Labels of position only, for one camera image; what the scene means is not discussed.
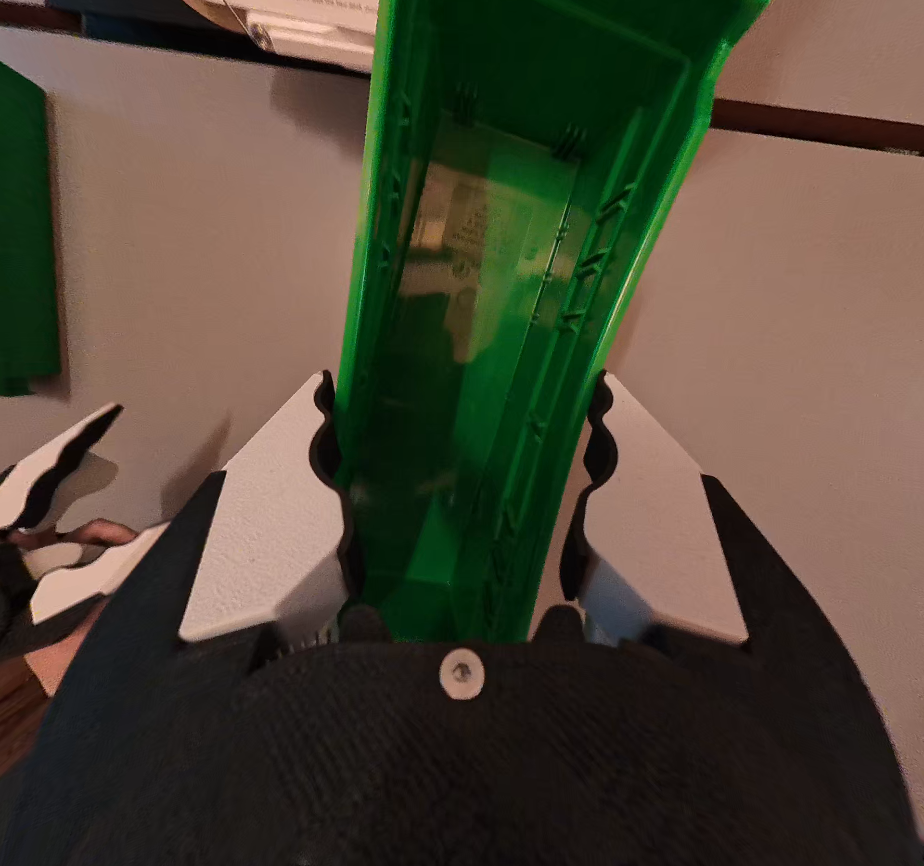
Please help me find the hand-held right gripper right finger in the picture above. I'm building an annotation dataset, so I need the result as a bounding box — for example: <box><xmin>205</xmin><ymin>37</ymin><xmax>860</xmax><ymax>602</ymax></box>
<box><xmin>559</xmin><ymin>371</ymin><xmax>749</xmax><ymax>646</ymax></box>

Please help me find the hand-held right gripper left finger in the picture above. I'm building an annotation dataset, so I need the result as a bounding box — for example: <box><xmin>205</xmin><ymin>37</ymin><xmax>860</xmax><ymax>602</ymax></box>
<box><xmin>177</xmin><ymin>371</ymin><xmax>359</xmax><ymax>643</ymax></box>

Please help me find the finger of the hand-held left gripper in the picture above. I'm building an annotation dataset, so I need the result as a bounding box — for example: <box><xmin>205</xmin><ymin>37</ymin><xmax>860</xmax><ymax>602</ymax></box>
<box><xmin>0</xmin><ymin>404</ymin><xmax>125</xmax><ymax>535</ymax></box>
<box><xmin>29</xmin><ymin>520</ymin><xmax>171</xmax><ymax>629</ymax></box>

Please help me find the green plastic bin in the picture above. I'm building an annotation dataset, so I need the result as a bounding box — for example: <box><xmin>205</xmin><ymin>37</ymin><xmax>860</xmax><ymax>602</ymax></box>
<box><xmin>0</xmin><ymin>64</ymin><xmax>63</xmax><ymax>399</ymax></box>
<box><xmin>335</xmin><ymin>0</ymin><xmax>773</xmax><ymax>645</ymax></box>

